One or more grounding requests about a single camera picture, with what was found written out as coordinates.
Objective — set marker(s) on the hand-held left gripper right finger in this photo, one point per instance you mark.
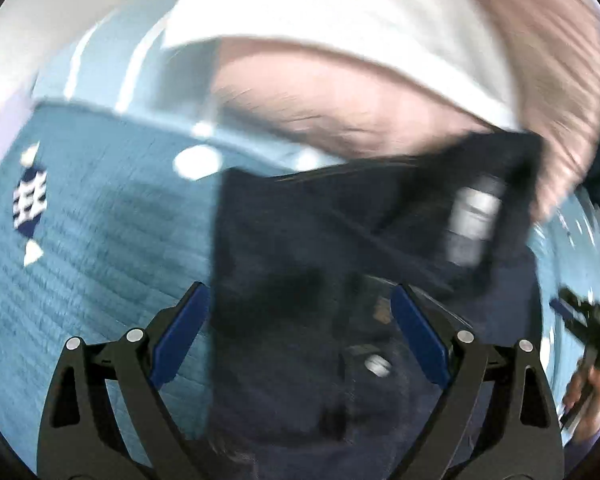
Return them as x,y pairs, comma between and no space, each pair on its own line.
421,341

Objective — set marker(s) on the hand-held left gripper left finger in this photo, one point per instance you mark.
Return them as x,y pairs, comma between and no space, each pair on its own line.
177,336

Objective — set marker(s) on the white cloth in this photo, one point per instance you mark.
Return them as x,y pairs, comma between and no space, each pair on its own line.
330,5

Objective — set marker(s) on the blue printed blanket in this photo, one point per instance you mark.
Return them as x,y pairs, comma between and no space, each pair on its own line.
110,240

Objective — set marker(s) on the person's right hand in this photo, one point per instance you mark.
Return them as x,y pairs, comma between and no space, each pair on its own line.
599,402

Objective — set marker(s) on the dark blue jeans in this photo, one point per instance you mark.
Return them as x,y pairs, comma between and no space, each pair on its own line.
300,240

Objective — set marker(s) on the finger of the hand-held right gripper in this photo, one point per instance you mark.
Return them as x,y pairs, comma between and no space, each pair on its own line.
566,307

